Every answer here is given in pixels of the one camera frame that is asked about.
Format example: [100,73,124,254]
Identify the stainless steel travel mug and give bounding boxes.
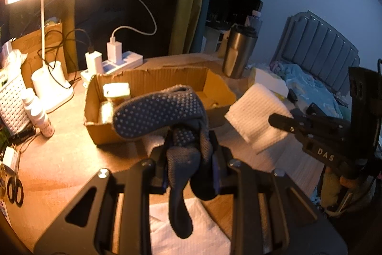
[222,25,258,79]

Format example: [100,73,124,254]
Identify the black monitor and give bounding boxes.
[206,0,263,31]

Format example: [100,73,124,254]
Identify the dark blue dotted sock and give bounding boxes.
[112,85,213,239]

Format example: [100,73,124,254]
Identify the black handled scissors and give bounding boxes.
[6,175,24,208]

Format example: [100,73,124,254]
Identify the right hand holding gripper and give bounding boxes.
[323,167,374,194]

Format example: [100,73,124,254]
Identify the open cardboard box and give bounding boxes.
[84,67,236,145]

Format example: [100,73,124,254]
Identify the white paper towel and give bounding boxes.
[225,83,292,154]

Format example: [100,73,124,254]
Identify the white desk lamp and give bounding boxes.
[5,0,74,113]

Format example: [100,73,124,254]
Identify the blue bed blanket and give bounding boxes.
[269,61,350,121]

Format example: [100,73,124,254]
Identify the brown cardboard box behind lamp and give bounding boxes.
[12,23,68,88]

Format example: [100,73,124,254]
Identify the white folded cloth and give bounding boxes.
[148,196,232,255]

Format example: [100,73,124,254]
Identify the small white bottle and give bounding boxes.
[36,111,55,138]

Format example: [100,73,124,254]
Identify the white power strip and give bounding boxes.
[80,51,143,88]

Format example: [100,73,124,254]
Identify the white charger with black cable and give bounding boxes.
[37,28,104,89]

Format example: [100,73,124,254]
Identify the grey padded headboard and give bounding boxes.
[273,11,360,96]

